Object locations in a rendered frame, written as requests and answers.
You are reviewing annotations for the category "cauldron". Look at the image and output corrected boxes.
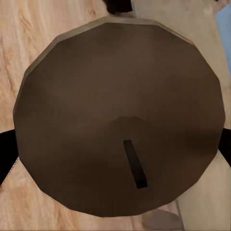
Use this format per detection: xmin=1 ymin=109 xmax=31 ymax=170
xmin=105 ymin=0 xmax=132 ymax=14

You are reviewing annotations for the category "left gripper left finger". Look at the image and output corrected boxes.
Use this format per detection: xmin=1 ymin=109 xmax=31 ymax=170
xmin=0 ymin=130 xmax=19 ymax=186

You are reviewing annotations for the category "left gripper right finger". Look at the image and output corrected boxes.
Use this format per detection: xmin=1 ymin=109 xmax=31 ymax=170
xmin=218 ymin=128 xmax=231 ymax=166

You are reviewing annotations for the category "pillar candle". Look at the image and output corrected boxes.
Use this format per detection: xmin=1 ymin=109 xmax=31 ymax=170
xmin=13 ymin=16 xmax=226 ymax=218

